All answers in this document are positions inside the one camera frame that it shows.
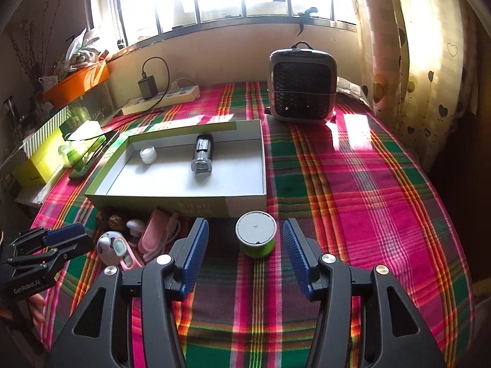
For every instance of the white pillow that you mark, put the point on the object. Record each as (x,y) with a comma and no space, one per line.
(351,88)

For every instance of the yellow green striped box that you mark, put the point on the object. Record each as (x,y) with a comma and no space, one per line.
(38,161)

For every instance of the grey black desk fan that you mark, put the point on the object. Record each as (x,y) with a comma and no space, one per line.
(303,84)

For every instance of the person's left hand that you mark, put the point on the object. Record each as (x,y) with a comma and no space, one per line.
(38,308)

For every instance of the green grey cardboard box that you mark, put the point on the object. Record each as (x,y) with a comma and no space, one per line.
(230,168)

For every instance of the brown walnut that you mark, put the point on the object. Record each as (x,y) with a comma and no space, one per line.
(116,222)
(102,218)

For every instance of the black rectangular device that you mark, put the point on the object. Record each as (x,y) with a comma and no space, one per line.
(202,153)

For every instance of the pink clip with green lens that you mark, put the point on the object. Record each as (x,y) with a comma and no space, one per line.
(130,260)

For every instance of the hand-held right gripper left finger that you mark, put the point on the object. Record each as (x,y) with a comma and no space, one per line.
(195,253)

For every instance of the white power strip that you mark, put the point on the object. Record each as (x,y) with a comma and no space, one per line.
(172,94)

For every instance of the black phone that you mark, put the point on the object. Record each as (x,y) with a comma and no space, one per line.
(90,159)

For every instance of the white mushroom-shaped gadget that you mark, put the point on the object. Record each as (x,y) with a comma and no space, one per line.
(134,227)

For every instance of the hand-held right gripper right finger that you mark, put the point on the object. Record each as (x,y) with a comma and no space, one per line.
(297,257)

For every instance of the white round toy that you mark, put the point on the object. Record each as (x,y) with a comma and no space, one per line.
(107,248)

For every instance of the black window latch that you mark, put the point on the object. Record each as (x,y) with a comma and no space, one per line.
(307,12)

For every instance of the heart print curtain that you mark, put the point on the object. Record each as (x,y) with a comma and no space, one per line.
(422,65)

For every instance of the small white jar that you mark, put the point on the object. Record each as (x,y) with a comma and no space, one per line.
(148,155)

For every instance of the orange box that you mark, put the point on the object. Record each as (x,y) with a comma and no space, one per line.
(76,82)

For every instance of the green tissue pack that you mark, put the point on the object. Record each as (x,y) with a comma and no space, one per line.
(82,145)

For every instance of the plaid blanket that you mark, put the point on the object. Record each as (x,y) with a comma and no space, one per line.
(364,207)

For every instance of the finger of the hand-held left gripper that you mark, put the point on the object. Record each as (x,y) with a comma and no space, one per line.
(73,249)
(65,233)

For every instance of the black charger adapter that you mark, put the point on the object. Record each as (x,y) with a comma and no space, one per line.
(148,88)

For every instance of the white plastic bag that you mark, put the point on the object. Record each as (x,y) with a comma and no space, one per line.
(82,48)

